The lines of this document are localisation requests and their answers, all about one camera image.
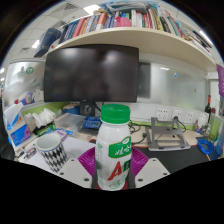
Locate blue tissue box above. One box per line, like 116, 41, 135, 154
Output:
3, 102, 33, 148

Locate clear plastic box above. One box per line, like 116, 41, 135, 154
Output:
53, 113, 87, 136

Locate coiled blue cable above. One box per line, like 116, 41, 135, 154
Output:
196, 138, 215, 156

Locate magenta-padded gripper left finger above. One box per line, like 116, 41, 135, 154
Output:
57, 147, 98, 189

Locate white round jar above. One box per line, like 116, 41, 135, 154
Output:
197, 112, 209, 129

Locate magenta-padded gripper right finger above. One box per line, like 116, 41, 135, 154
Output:
129, 147, 171, 190

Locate dark wine bottle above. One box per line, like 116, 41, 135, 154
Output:
204, 94, 213, 116

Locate beige shelf with books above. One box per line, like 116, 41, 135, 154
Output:
33, 0, 221, 73

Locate grey metal laptop stand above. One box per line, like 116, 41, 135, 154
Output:
145, 116, 192, 152

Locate black white checkered mug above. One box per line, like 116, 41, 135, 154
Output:
35, 133, 68, 174

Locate small blue box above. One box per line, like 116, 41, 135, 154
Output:
82, 115, 103, 130

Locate black red-edged desk mat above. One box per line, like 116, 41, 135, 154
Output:
87, 136, 214, 174

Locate white paper sheet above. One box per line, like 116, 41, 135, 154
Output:
24, 134, 98, 171

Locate black tangled cables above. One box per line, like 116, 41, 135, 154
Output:
128, 119, 149, 146

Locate black computer monitor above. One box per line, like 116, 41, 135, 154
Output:
43, 44, 140, 116

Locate stack of white tissues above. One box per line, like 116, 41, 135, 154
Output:
24, 108, 57, 129

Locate white green-capped drink bottle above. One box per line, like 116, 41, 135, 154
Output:
94, 103, 133, 191

